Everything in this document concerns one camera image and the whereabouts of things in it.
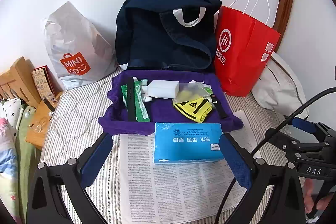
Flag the wooden nightstand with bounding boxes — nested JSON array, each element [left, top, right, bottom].
[[25, 91, 65, 151]]

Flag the white foam sponge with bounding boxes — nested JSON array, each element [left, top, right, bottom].
[[146, 80, 179, 99]]

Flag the black watch strap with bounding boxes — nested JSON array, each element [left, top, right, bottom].
[[125, 76, 137, 122], [209, 94, 229, 119]]

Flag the blue tissue pack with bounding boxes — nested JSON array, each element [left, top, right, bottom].
[[154, 122, 226, 165]]

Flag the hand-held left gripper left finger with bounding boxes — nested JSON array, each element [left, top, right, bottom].
[[26, 132, 113, 224]]

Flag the red paper bag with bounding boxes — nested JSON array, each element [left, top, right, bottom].
[[214, 0, 281, 97]]

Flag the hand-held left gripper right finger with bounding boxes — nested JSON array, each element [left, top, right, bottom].
[[219, 132, 306, 224]]

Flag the white plastic shopping bag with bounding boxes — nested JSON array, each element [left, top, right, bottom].
[[41, 1, 118, 89]]

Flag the navy fabric bag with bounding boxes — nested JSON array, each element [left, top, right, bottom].
[[115, 0, 222, 73]]

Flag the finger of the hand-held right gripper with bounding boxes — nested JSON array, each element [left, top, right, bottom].
[[281, 135, 331, 157], [283, 115, 336, 140]]

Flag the white and mint gloves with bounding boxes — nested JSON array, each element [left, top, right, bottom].
[[122, 76, 153, 102]]

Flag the patterned book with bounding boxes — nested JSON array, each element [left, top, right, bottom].
[[31, 67, 57, 102]]

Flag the black cable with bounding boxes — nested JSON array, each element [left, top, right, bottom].
[[214, 87, 336, 224]]

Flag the small dark object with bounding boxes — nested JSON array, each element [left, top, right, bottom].
[[42, 98, 55, 112]]

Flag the white canvas bag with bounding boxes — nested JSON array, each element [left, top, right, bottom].
[[251, 52, 309, 119]]

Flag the purple towel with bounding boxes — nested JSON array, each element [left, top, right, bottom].
[[98, 69, 244, 135]]

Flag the light green blanket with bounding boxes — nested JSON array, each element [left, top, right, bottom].
[[14, 106, 37, 224]]

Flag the person's right hand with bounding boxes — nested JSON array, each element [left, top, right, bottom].
[[304, 178, 336, 214]]

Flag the white black-print pillow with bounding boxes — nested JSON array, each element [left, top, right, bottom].
[[0, 98, 23, 130]]

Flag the yellow sports armband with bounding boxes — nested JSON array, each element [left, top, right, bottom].
[[172, 98, 214, 123]]

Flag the clear plastic bag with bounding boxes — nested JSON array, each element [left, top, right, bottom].
[[177, 82, 208, 104]]

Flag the newspaper sheet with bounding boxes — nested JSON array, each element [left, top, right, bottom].
[[119, 109, 265, 224]]

